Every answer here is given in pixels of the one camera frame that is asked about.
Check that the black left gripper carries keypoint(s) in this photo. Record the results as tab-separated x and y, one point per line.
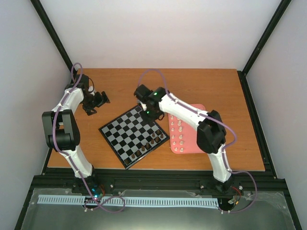
88	109

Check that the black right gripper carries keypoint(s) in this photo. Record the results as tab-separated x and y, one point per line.
150	120

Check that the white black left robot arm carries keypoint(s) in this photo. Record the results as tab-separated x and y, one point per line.
60	127

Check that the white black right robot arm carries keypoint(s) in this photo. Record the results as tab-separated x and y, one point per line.
208	125

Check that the black white chessboard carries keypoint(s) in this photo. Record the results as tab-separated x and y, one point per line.
127	133

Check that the pink plastic tray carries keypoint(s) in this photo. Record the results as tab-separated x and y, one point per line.
184	141

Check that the metal sheet front cover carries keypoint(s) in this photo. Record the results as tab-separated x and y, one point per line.
253	212

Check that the black aluminium frame base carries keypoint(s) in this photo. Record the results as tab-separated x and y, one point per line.
156	180

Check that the black left frame post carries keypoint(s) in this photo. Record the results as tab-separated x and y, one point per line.
52	32

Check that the black frame post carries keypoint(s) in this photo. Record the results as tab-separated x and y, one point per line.
282	7
52	32

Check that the black right frame post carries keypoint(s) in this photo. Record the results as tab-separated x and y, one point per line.
282	7

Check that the light blue cable duct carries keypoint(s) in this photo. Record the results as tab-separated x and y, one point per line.
130	201

